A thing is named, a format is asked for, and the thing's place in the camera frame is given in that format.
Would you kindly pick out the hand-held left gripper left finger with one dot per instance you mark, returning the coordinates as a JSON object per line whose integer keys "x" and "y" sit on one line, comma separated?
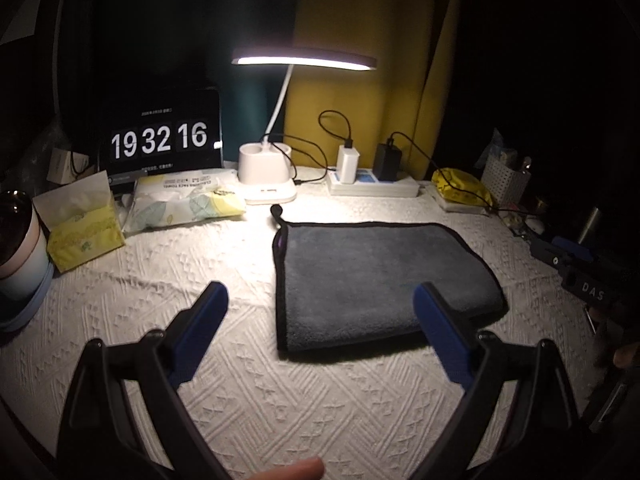
{"x": 200, "y": 330}

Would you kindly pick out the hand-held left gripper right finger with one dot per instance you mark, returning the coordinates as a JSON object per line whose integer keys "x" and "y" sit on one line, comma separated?
{"x": 445, "y": 335}

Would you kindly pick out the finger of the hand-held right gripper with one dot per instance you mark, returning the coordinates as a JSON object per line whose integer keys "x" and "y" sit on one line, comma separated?
{"x": 570, "y": 249}

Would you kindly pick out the grey towel with black trim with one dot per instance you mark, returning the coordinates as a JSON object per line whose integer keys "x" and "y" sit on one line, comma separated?
{"x": 370, "y": 280}

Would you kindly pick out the white face towel pack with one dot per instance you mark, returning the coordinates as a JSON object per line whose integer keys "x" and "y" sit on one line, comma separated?
{"x": 180, "y": 200}

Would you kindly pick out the person's left hand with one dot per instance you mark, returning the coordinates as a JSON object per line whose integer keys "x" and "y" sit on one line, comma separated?
{"x": 295, "y": 470}

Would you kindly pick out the white textured tablecloth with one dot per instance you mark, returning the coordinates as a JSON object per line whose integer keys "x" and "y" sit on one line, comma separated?
{"x": 250, "y": 400}

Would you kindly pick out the white perforated storage basket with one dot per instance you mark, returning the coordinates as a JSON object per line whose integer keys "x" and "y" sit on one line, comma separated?
{"x": 502, "y": 177}

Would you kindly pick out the yellow plastic bag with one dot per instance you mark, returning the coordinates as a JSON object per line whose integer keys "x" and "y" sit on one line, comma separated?
{"x": 460, "y": 185}

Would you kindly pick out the yellow tissue pack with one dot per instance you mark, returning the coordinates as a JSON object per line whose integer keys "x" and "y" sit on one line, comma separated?
{"x": 85, "y": 235}

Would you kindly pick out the white power strip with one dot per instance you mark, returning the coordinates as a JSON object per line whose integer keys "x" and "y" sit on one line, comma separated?
{"x": 385, "y": 187}

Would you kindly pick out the white desk lamp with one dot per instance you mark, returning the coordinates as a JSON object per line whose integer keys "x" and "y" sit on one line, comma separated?
{"x": 262, "y": 180}

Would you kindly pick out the black charger plug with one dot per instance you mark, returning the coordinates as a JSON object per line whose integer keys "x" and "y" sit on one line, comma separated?
{"x": 387, "y": 161}

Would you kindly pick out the pink and white cup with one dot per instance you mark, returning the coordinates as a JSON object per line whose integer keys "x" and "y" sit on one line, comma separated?
{"x": 20, "y": 255}

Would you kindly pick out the white charger plug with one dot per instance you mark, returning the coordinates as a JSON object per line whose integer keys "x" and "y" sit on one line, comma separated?
{"x": 346, "y": 162}

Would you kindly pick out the black tablet clock display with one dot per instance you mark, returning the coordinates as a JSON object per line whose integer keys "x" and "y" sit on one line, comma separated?
{"x": 160, "y": 135}

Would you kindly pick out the small white box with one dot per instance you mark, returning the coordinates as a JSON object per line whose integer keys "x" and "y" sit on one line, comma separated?
{"x": 65, "y": 165}

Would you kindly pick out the yellow curtain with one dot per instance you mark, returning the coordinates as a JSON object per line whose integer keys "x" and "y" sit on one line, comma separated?
{"x": 360, "y": 110}

